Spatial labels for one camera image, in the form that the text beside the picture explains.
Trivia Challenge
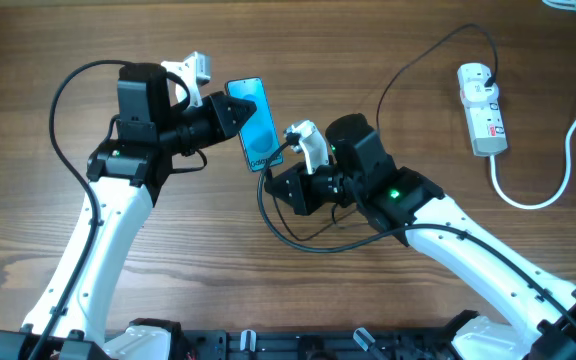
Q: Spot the blue Galaxy smartphone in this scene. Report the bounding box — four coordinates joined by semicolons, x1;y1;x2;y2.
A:
225;77;280;172

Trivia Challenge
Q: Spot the black USB charging cable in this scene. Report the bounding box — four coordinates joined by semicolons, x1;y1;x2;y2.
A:
265;22;500;242

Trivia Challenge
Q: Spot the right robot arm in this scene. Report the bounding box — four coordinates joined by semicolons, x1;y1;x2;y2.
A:
257;114;576;359

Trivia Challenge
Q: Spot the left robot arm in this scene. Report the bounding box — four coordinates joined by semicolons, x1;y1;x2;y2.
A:
0;60;256;359

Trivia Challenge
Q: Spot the white USB charger plug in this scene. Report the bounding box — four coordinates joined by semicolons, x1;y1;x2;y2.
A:
460;80;499;108

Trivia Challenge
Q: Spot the white power strip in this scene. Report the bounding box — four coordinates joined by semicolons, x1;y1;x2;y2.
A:
457;63;508;157

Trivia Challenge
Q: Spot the black left camera cable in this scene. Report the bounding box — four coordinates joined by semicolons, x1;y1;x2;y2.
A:
26;59;134;360

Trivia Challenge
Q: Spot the black camera cable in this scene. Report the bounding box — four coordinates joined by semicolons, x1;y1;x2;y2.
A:
256;132;576;360
26;59;134;360

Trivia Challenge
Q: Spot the black right camera cable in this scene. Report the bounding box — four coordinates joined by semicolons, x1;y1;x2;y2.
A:
256;132;576;360

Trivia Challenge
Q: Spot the white power strip cord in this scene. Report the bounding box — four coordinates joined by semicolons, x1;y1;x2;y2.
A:
488;0;576;211

